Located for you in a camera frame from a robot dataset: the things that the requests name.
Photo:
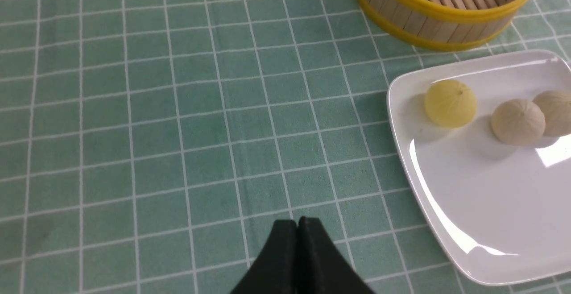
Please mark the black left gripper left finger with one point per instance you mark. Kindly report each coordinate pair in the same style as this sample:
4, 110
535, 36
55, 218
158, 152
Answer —
273, 270

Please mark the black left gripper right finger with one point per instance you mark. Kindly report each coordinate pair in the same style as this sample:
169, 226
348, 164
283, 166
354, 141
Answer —
321, 269

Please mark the yellow steamed bun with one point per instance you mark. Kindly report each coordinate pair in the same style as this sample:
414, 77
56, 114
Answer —
450, 103

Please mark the white steamed bun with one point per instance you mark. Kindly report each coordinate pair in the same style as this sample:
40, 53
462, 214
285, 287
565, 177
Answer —
518, 122

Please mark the white square plate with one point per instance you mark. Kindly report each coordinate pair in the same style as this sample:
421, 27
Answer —
501, 213

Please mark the beige steamed bun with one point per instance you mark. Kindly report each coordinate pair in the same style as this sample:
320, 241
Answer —
556, 106

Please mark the green checkered tablecloth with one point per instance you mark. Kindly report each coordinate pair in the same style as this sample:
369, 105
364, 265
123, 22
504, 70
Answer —
147, 146

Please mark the bamboo steamer basket yellow rim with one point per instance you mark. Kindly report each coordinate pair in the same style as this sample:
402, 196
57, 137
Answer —
442, 25

